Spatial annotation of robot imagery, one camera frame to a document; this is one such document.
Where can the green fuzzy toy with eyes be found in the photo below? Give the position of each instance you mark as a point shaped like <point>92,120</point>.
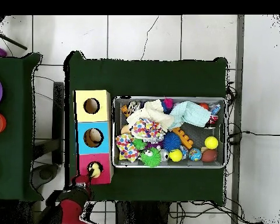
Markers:
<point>151,159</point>

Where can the cream waffle cloth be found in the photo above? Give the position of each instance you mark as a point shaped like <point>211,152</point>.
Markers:
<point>154,113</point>

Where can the orange plastic grid tray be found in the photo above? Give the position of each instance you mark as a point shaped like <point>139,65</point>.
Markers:
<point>184,137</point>

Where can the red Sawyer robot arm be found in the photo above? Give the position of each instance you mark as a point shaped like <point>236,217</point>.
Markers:
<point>70,210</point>

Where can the wooden box with three holes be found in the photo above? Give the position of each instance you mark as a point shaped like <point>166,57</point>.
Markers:
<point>102,112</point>

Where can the grey rounded floor object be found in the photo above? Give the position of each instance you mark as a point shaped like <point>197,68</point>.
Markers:
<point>45,173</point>

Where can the dark green tablecloth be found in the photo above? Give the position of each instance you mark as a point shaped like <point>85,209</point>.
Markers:
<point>149,79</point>
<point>14,151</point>

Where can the yellow ball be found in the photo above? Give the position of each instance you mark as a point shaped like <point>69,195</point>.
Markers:
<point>175,155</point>
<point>211,142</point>

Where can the blue spiky ball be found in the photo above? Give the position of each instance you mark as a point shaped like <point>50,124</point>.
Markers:
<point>171,141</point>

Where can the blue globe print ball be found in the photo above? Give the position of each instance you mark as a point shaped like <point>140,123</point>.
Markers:
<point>195,154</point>

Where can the mint green cloth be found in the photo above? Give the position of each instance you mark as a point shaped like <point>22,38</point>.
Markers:
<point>196,114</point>

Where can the black tripod leg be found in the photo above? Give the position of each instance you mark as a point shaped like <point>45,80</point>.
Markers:
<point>11,42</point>

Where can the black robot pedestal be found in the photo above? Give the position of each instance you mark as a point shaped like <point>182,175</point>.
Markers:
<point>142,212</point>

